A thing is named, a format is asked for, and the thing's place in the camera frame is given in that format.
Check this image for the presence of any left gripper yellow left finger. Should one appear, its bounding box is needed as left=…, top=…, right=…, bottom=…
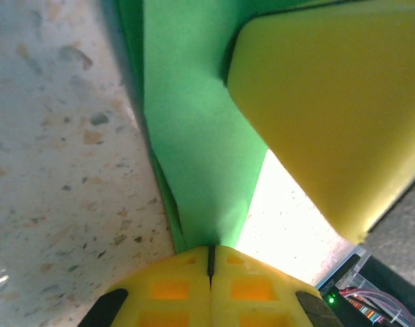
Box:
left=78, top=245, right=212, bottom=327

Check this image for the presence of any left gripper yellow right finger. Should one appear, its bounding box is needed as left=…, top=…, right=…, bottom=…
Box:
left=210, top=245, right=345, bottom=327

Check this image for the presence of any green square paper sheet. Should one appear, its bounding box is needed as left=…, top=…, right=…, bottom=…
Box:
left=113, top=0, right=344, bottom=255

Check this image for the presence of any black electronics box green light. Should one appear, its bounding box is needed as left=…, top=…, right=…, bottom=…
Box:
left=316, top=253, right=368, bottom=327

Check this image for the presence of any bundle of coloured wires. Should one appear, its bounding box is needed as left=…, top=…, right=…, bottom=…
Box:
left=341, top=285, right=415, bottom=324

